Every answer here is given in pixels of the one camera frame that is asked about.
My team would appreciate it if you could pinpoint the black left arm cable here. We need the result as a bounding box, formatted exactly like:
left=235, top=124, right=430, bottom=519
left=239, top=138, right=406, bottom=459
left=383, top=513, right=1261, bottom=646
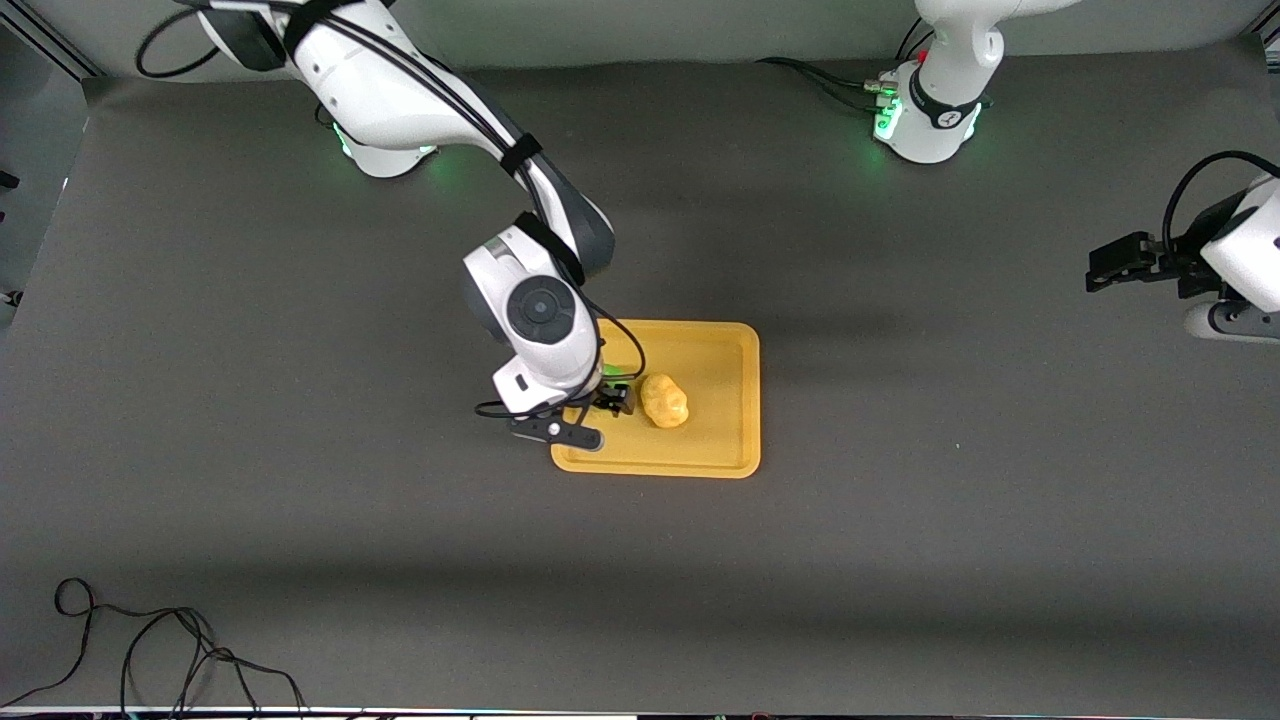
left=1162, top=150, right=1280, bottom=263

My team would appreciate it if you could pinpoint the black left base cable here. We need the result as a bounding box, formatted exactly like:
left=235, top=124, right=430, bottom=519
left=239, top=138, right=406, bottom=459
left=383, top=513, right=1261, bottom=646
left=757, top=18, right=936, bottom=113

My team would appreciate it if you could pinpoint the aluminium frame rail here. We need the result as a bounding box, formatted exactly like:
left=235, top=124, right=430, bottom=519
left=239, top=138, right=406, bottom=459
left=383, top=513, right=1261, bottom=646
left=0, top=0, right=101, bottom=81

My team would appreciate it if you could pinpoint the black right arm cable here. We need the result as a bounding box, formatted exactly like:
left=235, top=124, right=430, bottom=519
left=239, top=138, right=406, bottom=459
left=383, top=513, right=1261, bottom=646
left=135, top=0, right=646, bottom=419

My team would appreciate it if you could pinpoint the yellow potato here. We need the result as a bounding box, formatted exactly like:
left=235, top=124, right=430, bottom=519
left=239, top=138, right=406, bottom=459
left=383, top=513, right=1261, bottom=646
left=640, top=373, right=692, bottom=430

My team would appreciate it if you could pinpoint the black cable on table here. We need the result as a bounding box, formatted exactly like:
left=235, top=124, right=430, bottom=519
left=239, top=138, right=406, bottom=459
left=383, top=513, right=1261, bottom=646
left=0, top=578, right=306, bottom=716

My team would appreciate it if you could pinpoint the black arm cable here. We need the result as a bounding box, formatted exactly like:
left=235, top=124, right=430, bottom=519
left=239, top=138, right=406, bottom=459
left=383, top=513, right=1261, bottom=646
left=135, top=0, right=646, bottom=419
left=1162, top=150, right=1280, bottom=263

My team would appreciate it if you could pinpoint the yellow plastic tray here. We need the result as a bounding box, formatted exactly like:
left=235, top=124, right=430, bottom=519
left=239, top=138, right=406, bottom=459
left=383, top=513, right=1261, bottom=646
left=551, top=318, right=762, bottom=479

